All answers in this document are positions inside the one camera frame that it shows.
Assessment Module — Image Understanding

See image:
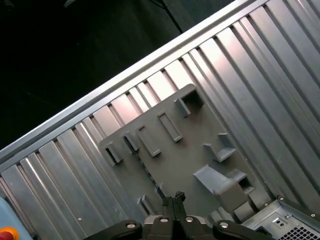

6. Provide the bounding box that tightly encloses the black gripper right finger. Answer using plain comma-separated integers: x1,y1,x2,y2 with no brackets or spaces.
174,191,273,240

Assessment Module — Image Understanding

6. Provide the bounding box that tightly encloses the black PC case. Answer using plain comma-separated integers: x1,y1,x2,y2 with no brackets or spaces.
241,196,320,240

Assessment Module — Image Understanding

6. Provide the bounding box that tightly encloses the black floor cable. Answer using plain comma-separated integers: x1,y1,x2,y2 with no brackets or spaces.
158,0,184,34

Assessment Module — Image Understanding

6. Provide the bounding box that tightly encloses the blue RAM stick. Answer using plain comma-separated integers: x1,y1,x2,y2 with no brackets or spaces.
123,136,168,201

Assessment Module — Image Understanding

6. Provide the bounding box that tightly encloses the grey parts rack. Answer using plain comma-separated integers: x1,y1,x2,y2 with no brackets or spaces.
98,83,273,223

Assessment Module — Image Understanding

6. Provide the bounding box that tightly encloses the pale blue teach pendant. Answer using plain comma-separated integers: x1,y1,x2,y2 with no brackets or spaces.
0,196,19,240

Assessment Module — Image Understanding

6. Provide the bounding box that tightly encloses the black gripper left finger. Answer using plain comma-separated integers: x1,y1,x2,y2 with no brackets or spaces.
86,197,175,240

